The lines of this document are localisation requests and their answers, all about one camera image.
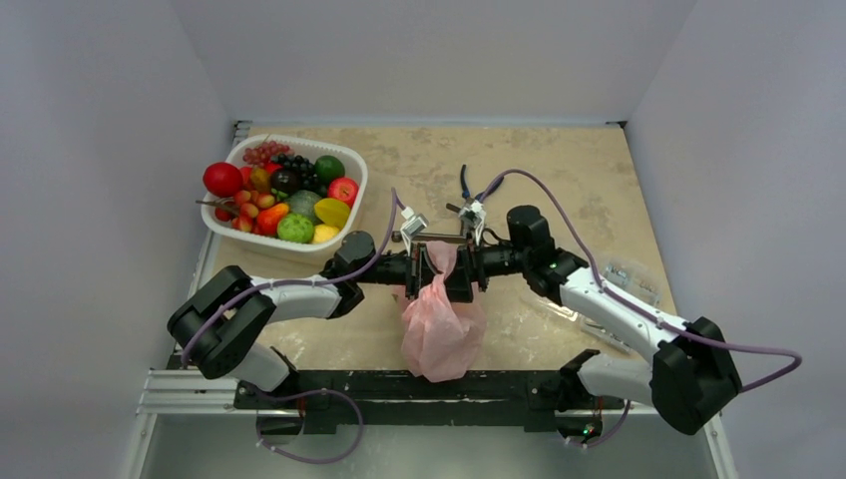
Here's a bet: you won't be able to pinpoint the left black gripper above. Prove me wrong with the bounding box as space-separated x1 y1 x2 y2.
354 242 443 300

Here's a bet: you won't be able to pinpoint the pink plastic bag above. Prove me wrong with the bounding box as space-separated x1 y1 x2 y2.
394 241 487 383

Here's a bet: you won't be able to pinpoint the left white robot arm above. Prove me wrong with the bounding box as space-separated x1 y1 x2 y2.
167 232 438 408

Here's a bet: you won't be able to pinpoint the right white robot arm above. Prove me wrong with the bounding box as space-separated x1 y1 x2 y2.
445 206 742 435

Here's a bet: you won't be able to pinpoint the small yellow fake lemon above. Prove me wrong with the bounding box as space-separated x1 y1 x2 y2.
310 224 340 244

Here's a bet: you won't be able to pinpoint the yellow fake starfruit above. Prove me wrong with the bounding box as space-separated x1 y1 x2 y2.
313 198 351 230

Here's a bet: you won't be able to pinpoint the small red fake apple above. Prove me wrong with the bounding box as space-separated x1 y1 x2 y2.
327 177 359 209

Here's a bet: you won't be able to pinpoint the green fake custard apple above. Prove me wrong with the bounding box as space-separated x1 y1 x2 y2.
276 213 314 244

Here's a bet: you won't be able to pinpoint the green fake avocado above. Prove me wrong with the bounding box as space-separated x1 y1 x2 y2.
284 190 323 225

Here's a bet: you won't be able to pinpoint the green fake lime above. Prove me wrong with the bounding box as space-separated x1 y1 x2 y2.
314 155 346 186

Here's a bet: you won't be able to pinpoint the black fake grapes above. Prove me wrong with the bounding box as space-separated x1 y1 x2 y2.
269 155 320 191

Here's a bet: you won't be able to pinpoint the red orange fake mango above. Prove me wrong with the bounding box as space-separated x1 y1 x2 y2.
252 203 289 238

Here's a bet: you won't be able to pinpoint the dark purple fake fruit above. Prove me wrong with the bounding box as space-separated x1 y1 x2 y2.
269 169 301 199

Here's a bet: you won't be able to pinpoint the red fake grapes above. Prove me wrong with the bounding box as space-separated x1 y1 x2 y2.
241 140 294 167

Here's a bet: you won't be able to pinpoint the white fruit basket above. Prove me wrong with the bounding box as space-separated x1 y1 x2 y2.
200 134 368 263

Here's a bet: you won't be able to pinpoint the clear plastic screw box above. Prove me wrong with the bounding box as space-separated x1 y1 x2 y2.
528 253 665 355

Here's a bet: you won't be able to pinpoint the grey metal faucet handle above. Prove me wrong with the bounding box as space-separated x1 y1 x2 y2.
390 204 482 245

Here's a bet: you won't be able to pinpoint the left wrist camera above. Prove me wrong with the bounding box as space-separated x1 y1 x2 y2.
398 207 429 246

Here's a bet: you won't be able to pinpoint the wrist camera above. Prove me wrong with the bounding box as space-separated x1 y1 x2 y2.
458 198 487 243
398 207 429 246

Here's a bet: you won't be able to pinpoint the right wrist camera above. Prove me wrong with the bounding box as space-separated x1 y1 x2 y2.
458 198 487 243

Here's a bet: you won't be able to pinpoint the blue handled pliers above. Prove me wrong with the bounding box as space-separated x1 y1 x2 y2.
459 164 506 208

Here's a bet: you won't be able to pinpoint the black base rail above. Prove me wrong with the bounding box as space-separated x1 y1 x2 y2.
233 370 604 442

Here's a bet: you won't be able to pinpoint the aluminium frame rail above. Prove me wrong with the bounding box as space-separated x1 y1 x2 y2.
136 370 237 415

